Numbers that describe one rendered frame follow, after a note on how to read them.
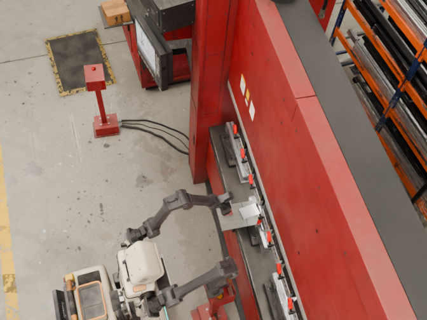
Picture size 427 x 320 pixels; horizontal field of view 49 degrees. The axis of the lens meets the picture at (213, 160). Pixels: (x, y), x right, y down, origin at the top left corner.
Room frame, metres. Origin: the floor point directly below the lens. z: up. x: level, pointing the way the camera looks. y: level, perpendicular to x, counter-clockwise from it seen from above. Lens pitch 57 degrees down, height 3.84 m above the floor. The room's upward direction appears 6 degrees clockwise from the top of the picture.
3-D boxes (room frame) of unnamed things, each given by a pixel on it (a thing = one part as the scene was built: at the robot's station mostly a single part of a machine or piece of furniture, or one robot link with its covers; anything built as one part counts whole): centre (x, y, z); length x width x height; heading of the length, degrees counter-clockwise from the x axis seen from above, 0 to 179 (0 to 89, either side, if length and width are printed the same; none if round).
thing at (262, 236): (1.43, -0.36, 0.92); 0.39 x 0.06 x 0.10; 18
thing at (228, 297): (1.02, -0.13, 0.75); 0.20 x 0.16 x 0.18; 25
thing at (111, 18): (3.28, 1.01, 1.04); 0.30 x 0.26 x 0.12; 24
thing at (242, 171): (2.01, -0.17, 0.92); 0.50 x 0.06 x 0.10; 18
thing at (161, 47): (2.45, 0.50, 1.42); 0.45 x 0.12 x 0.36; 33
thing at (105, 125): (2.74, 1.10, 0.41); 0.25 x 0.20 x 0.83; 108
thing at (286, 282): (0.94, -0.52, 1.26); 0.15 x 0.09 x 0.17; 18
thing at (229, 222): (1.44, -0.20, 1.00); 0.26 x 0.18 x 0.01; 108
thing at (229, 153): (2.04, -0.10, 0.89); 0.30 x 0.05 x 0.03; 18
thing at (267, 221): (1.32, -0.40, 1.26); 0.15 x 0.09 x 0.17; 18
